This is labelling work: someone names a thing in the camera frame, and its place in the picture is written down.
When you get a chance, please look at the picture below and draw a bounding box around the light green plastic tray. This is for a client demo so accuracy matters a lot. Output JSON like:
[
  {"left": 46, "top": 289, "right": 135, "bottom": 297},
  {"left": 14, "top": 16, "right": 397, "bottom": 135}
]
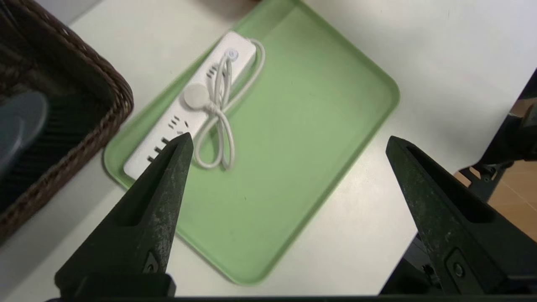
[{"left": 103, "top": 0, "right": 400, "bottom": 286}]

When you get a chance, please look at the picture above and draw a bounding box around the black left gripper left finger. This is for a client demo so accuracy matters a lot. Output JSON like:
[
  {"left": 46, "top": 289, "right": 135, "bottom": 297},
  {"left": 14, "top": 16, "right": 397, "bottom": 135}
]
[{"left": 55, "top": 133, "right": 194, "bottom": 297}]

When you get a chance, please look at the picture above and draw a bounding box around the dark brown wicker basket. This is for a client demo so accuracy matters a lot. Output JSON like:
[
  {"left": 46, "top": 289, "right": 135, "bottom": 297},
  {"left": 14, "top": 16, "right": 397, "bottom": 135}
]
[{"left": 0, "top": 0, "right": 134, "bottom": 246}]

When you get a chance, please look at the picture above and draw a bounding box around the green-handled black bristle brush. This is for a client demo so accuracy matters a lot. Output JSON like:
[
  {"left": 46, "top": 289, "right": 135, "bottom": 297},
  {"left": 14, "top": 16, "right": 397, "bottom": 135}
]
[{"left": 0, "top": 91, "right": 49, "bottom": 168}]

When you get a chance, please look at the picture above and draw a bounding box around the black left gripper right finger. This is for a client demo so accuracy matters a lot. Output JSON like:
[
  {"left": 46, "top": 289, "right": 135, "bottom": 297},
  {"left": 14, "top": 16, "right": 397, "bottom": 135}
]
[{"left": 386, "top": 136, "right": 537, "bottom": 295}]

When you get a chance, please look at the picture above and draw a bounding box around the white power strip with cord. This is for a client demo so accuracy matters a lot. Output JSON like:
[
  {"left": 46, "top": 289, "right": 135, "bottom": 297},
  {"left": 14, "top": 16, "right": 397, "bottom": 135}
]
[{"left": 123, "top": 30, "right": 266, "bottom": 180}]

